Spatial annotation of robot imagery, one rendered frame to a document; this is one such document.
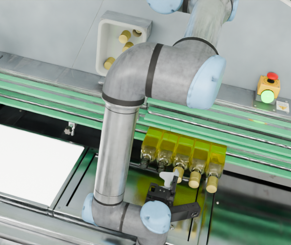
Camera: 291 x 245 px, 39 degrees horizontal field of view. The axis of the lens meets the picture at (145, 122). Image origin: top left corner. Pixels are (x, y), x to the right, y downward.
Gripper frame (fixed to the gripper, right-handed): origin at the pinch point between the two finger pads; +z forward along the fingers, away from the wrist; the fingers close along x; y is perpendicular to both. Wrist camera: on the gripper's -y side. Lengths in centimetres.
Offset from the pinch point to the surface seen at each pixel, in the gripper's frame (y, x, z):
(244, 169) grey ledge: -24.2, 12.2, 27.2
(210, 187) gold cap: -11.0, -0.4, -1.0
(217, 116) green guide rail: -8.1, -13.8, 19.6
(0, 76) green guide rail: 75, -4, 25
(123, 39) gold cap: 31, -27, 34
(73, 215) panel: 28.6, 12.0, -16.4
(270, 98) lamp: -24.6, -19.6, 29.8
